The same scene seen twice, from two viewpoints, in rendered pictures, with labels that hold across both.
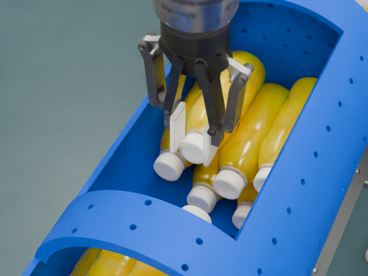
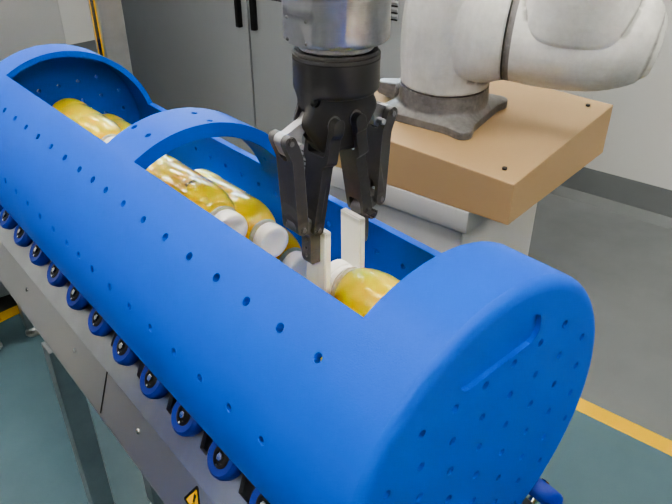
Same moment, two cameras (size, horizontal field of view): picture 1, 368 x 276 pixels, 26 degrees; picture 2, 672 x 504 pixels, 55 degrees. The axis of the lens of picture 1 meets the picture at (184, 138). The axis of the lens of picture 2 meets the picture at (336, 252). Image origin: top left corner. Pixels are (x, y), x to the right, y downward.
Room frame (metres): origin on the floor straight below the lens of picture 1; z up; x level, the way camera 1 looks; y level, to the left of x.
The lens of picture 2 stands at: (0.86, -0.52, 1.47)
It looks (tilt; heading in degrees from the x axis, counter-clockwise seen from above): 31 degrees down; 114
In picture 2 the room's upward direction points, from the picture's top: straight up
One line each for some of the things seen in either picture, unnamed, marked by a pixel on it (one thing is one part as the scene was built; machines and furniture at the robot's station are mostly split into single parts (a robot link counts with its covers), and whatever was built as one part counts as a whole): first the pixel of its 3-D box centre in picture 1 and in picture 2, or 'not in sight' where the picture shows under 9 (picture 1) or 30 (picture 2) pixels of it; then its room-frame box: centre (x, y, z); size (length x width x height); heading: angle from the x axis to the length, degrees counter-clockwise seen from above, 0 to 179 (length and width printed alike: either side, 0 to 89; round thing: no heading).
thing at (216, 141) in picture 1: (224, 131); (303, 240); (0.62, -0.05, 1.16); 0.03 x 0.01 x 0.05; 64
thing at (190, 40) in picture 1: (195, 41); (336, 98); (0.63, -0.01, 1.29); 0.08 x 0.07 x 0.09; 64
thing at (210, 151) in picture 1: (210, 140); (318, 258); (0.62, -0.03, 1.14); 0.03 x 0.01 x 0.07; 154
